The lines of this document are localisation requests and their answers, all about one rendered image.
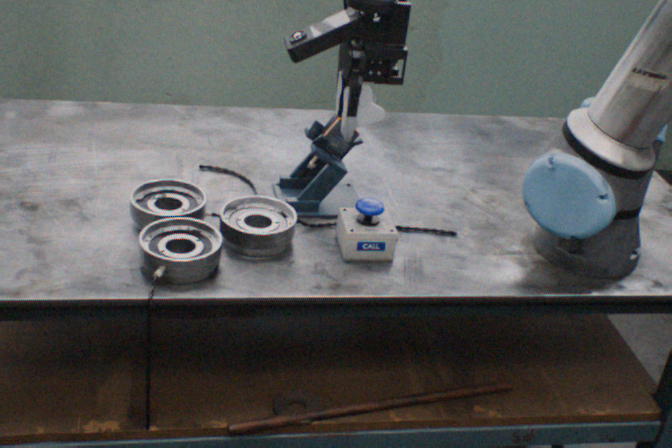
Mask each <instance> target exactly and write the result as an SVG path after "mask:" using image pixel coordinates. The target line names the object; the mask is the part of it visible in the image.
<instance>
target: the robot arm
mask: <svg viewBox="0 0 672 448"><path fill-rule="evenodd" d="M346 5H347V6H348V7H350V8H348V9H346V10H344V11H342V12H340V13H337V14H335V15H333V16H330V17H327V18H325V20H323V21H321V22H318V23H316V24H314V25H312V26H310V27H306V28H304V29H302V30H300V31H297V32H294V33H293V34H291V35H288V36H285V37H284V45H285V48H287V51H288V53H289V55H290V58H291V60H292V61H293V62H295V64H297V62H300V61H302V60H304V59H307V58H310V57H312V56H314V55H316V54H319V53H321V52H323V51H325V50H328V49H330V48H333V47H335V46H338V45H340V48H339V64H338V73H337V93H336V94H337V102H336V110H337V115H338V116H340V117H341V118H342V124H341V134H342V136H343V138H344V140H345V143H350V141H351V138H352V135H353V130H354V129H356V128H357V127H361V126H365V125H369V124H374V123H379V122H381V121H382V120H383V119H384V117H385V111H384V108H382V107H380V106H379V105H376V104H375V103H376V96H375V95H374V94H372V91H371V89H370V87H368V85H366V84H365V82H373V83H374V84H392V85H403V83H404V76H405V70H406V62H407V56H408V49H407V48H406V38H407V31H408V25H409V17H410V10H411V4H410V3H408V2H407V0H346ZM398 59H402V60H404V63H403V70H402V77H393V76H398V71H399V70H398V69H397V68H396V67H395V63H397V62H398ZM391 76H392V77H391ZM671 117H672V0H660V1H659V2H658V4H657V5H656V7H655V8H654V10H653V11H652V13H651V14H649V16H648V18H647V20H646V22H645V23H644V25H643V26H642V28H641V29H640V31H639V32H638V34H637V36H636V38H634V39H633V41H632V42H631V44H630V46H629V47H628V49H627V50H626V52H625V53H624V56H623V57H622V59H621V60H620V62H618V63H617V65H616V67H615V68H614V70H613V71H612V73H611V74H610V77H609V78H608V80H607V81H606V83H605V84H604V86H603V88H601V89H600V91H599V92H598V94H597V96H596V98H589V99H587V100H584V101H583V102H582V104H581V107H580V109H576V110H573V111H572V112H571V113H570V114H569V117H568V119H566V120H565V122H564V123H563V125H562V126H561V128H560V129H559V131H558V133H557V134H556V136H555V138H554V140H553V141H552V143H551V144H550V146H548V147H547V149H546V150H545V152H544V153H543V154H542V155H541V156H539V157H537V158H536V160H535V161H534V162H533V163H532V164H531V165H530V167H528V169H527V171H526V172H525V174H524V177H523V180H522V198H523V200H524V203H525V207H526V210H527V212H528V213H530V215H531V216H532V218H533V219H534V220H535V221H536V222H537V225H536V230H535V234H534V238H533V240H534V244H535V246H536V249H537V251H538V252H539V253H540V254H541V255H542V256H543V257H544V258H546V259H548V260H549V261H551V262H552V263H554V264H556V265H558V266H559V267H562V269H564V270H567V271H570V272H573V273H576V274H579V275H583V276H589V277H595V278H616V277H622V276H625V275H628V274H630V273H631V272H633V271H634V269H635V268H636V265H638V261H639V258H640V255H641V232H640V213H641V210H642V207H643V204H644V200H645V197H646V193H647V190H648V187H649V184H650V180H651V177H652V174H653V171H654V167H655V164H657V161H658V157H659V154H660V151H661V148H662V145H663V143H665V138H664V137H665V133H666V129H667V123H668V122H669V121H670V118H671Z"/></svg>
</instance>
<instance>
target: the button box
mask: <svg viewBox="0 0 672 448"><path fill-rule="evenodd" d="M336 237H337V240H338V243H339V246H340V249H341V253H342V257H343V260H344V261H393V259H394V253H395V246H396V243H397V232H396V230H395V226H394V224H393V222H392V219H391V217H390V215H389V212H388V210H387V209H385V210H384V213H383V214H381V215H378V216H373V217H372V220H366V219H365V218H364V215H363V214H361V213H359V212H358V211H357V210H356V208H339V214H338V222H337V230H336Z"/></svg>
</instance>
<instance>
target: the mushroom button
mask: <svg viewBox="0 0 672 448"><path fill-rule="evenodd" d="M356 210H357V211H358V212H359V213H361V214H363V215H364V218H365V219H366V220H372V217H373V216H378V215H381V214H383V213H384V210H385V207H384V203H383V202H382V201H381V200H378V199H376V198H372V197H363V198H360V199H359V200H358V201H357V202H356Z"/></svg>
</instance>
